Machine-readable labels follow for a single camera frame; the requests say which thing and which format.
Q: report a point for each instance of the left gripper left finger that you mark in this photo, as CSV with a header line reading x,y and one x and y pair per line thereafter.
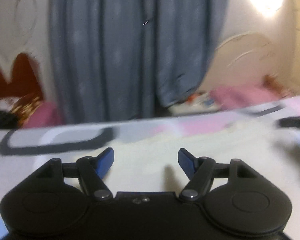
x,y
91,172

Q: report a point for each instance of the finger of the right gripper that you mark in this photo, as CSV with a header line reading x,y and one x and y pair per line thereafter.
x,y
293,121

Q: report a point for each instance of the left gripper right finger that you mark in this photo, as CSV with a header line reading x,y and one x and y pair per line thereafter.
x,y
200,173

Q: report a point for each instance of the cream white garment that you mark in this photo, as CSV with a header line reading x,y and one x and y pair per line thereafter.
x,y
151,164

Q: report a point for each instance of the orange plush toy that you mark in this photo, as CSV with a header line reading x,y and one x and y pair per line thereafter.
x,y
271,83

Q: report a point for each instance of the pastel patterned bed sheet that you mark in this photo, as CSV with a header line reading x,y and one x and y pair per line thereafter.
x,y
13,169

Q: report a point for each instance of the pink blanket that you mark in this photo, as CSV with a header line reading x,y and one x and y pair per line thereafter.
x,y
236,97

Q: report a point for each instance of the cream arched headboard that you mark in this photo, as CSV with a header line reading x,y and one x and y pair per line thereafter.
x,y
245,59

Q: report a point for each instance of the floral patterned pillow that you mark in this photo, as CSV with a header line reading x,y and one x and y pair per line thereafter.
x,y
22,107

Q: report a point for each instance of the black cloth on bed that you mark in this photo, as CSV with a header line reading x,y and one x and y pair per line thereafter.
x,y
8,120

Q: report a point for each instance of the red white scalloped headboard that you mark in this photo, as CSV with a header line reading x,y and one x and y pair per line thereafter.
x,y
24,78

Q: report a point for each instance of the blue grey curtain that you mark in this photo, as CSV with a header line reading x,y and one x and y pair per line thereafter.
x,y
117,60

